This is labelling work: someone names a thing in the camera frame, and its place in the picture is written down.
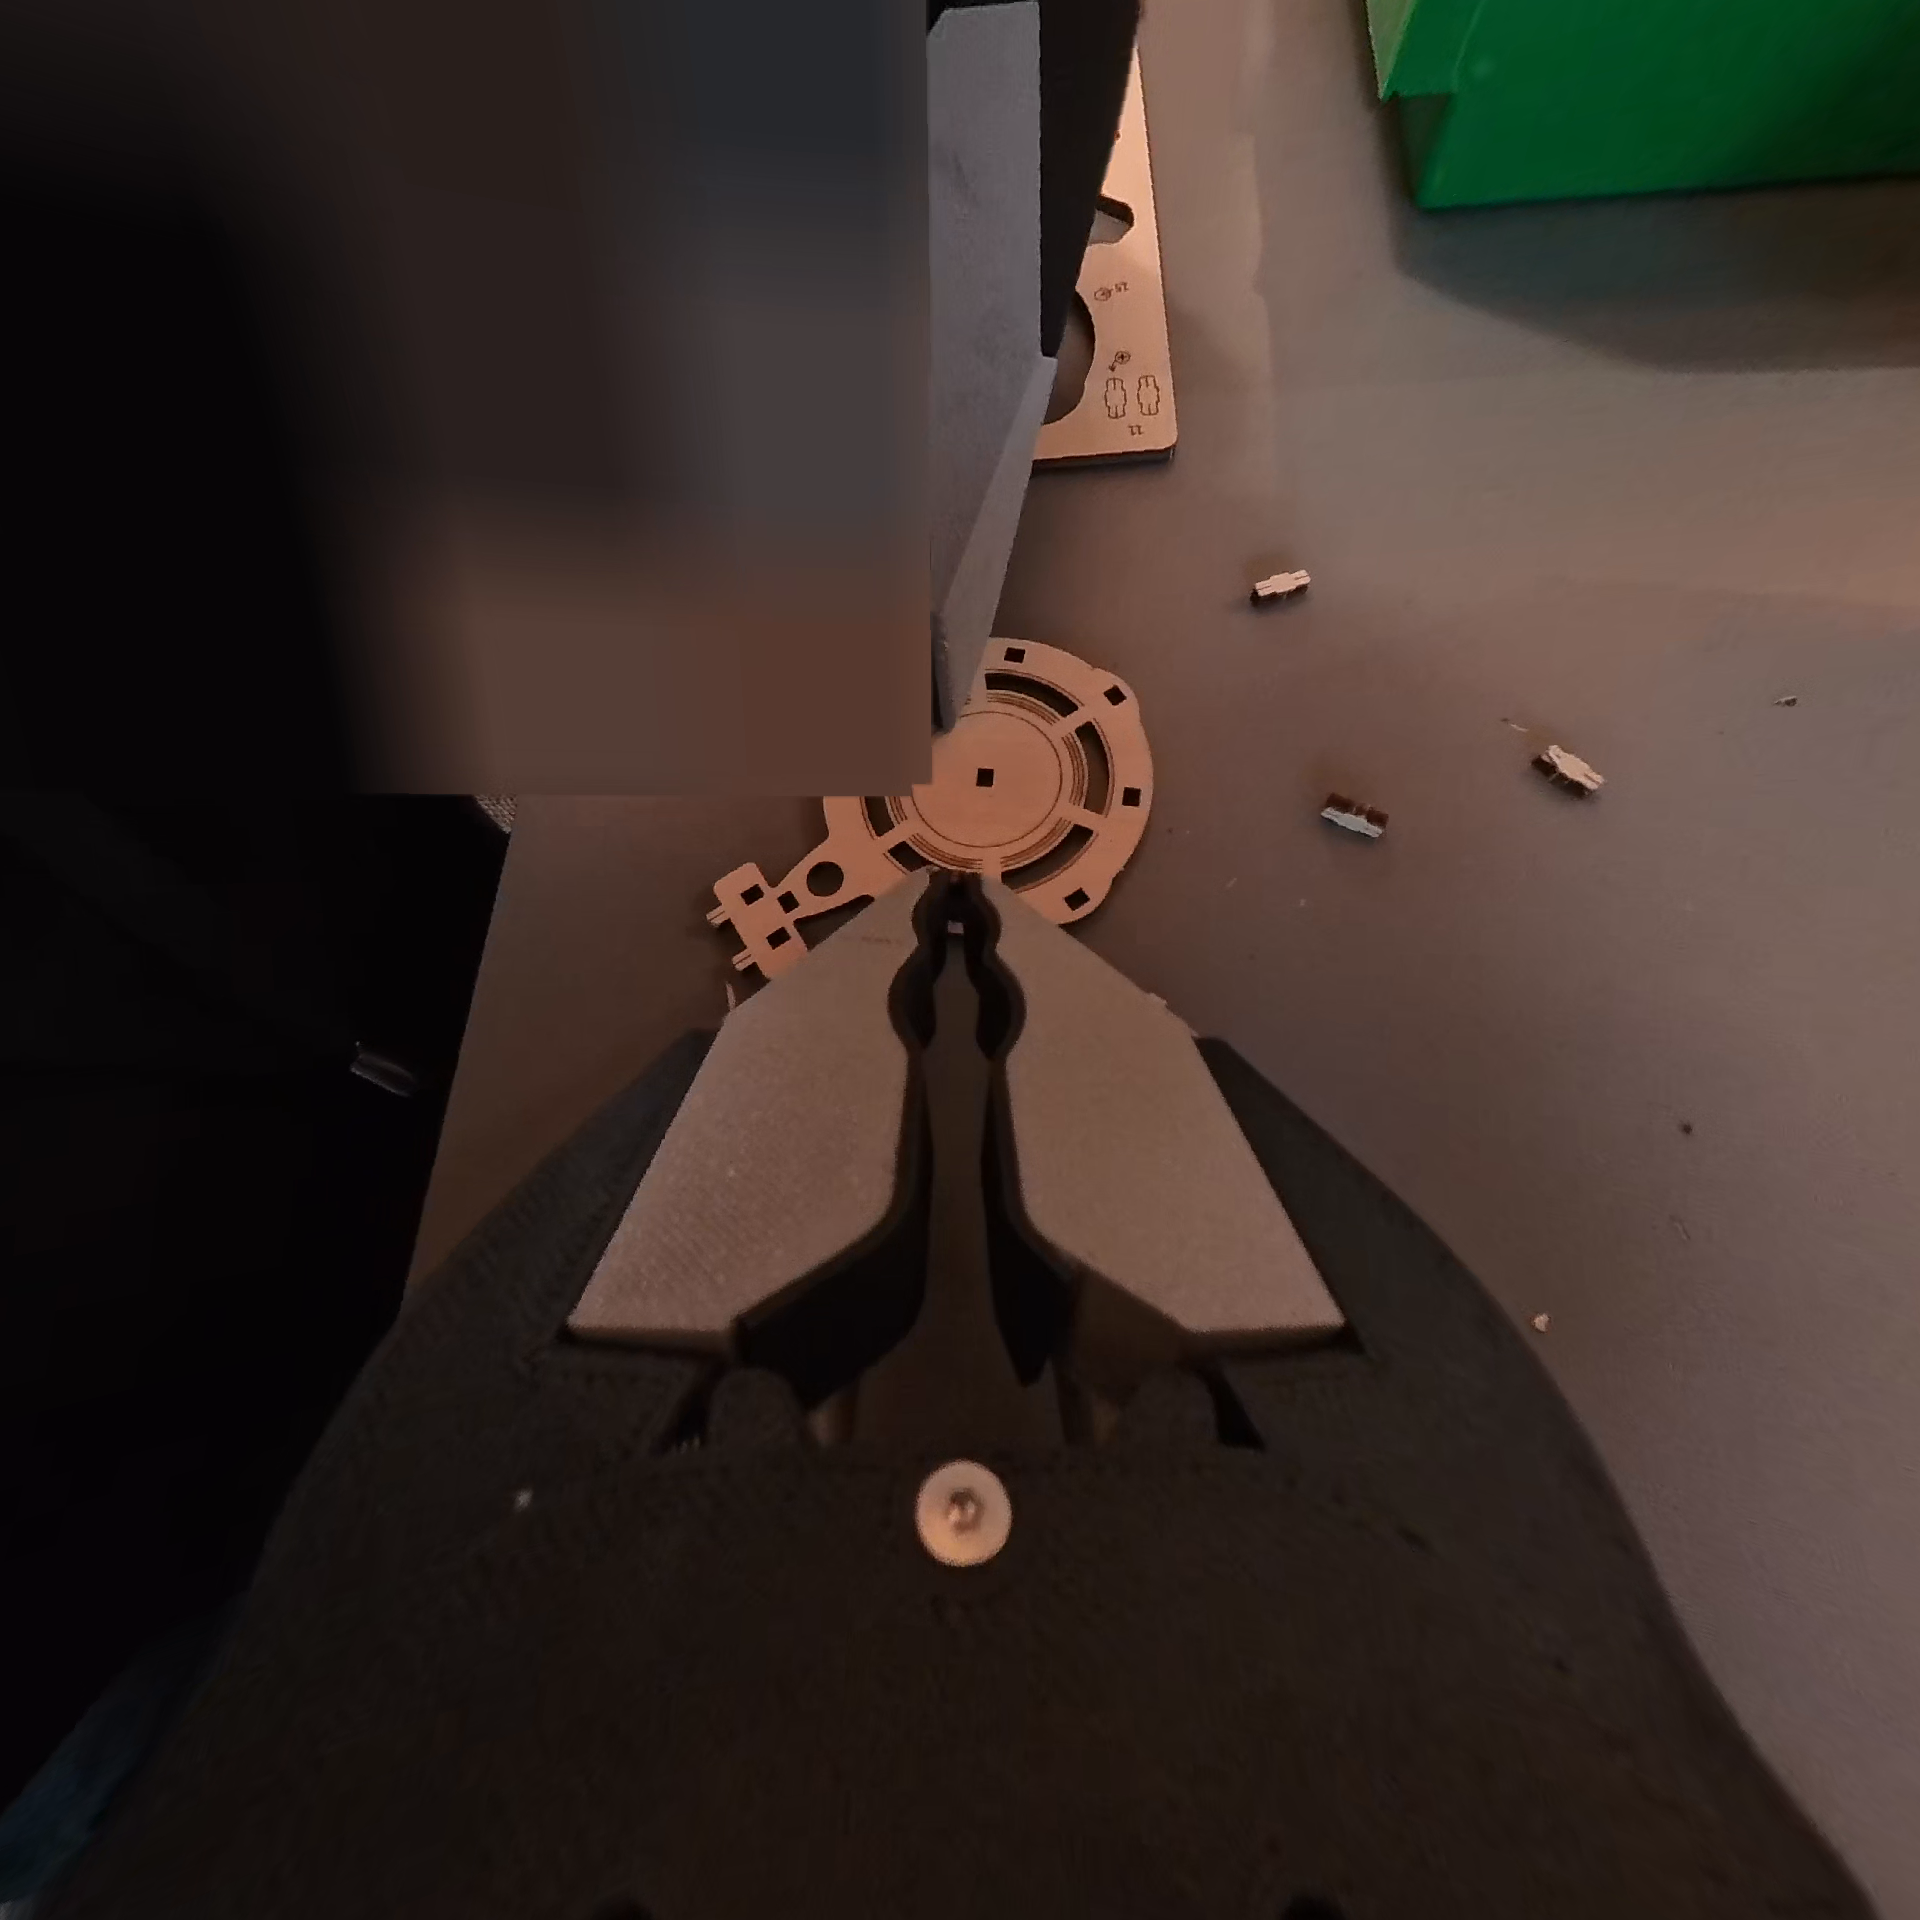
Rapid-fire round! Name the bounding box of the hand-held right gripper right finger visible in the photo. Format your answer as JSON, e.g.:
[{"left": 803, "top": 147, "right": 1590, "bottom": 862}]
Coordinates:
[{"left": 952, "top": 871, "right": 1349, "bottom": 1390}]

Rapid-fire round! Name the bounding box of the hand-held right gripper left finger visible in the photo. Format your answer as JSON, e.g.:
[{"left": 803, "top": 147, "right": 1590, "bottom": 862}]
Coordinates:
[{"left": 566, "top": 871, "right": 950, "bottom": 1413}]

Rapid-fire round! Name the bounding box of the green box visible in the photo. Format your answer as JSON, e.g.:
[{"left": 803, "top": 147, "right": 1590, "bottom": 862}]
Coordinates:
[{"left": 1362, "top": 0, "right": 1920, "bottom": 212}]

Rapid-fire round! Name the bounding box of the black office chair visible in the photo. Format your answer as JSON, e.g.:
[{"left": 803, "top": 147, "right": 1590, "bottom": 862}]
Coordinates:
[{"left": 0, "top": 790, "right": 511, "bottom": 1802}]

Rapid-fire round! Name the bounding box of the round wooden disc part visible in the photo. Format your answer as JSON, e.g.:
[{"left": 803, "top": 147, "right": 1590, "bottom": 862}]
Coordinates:
[{"left": 711, "top": 636, "right": 1156, "bottom": 981}]

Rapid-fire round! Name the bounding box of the wooden cut-out sheet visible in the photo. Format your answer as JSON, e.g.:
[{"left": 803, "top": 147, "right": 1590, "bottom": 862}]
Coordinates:
[{"left": 1036, "top": 45, "right": 1181, "bottom": 470}]

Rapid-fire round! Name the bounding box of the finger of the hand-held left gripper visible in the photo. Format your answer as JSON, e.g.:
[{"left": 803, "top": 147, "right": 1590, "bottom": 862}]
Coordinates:
[{"left": 930, "top": 0, "right": 1059, "bottom": 731}]

